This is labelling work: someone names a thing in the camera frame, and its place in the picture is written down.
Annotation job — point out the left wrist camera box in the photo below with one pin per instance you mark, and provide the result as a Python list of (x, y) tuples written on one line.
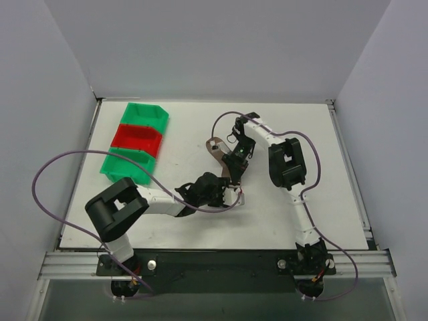
[(233, 196)]

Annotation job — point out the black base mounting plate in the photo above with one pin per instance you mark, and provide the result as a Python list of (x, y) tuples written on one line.
[(215, 282)]

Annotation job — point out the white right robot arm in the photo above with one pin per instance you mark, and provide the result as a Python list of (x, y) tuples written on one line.
[(287, 171)]

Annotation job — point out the green plastic bin far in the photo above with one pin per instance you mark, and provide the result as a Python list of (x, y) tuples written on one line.
[(149, 115)]

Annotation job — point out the green plastic bin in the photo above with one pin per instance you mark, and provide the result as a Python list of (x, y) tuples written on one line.
[(149, 115), (115, 168)]

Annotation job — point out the tan sock with striped cuff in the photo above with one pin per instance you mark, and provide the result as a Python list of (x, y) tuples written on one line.
[(225, 172)]

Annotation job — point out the aluminium front frame rail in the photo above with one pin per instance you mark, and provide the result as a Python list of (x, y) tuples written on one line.
[(87, 265)]

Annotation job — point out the green plastic bin near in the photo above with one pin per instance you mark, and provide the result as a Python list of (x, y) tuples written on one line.
[(115, 168)]

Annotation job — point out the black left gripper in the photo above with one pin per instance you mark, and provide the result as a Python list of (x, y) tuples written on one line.
[(220, 188)]

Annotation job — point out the red plastic bin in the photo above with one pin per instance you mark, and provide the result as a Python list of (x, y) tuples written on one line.
[(137, 137)]

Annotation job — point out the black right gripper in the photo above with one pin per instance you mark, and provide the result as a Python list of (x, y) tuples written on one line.
[(235, 168)]

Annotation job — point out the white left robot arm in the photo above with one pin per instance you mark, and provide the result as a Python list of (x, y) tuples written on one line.
[(117, 208)]

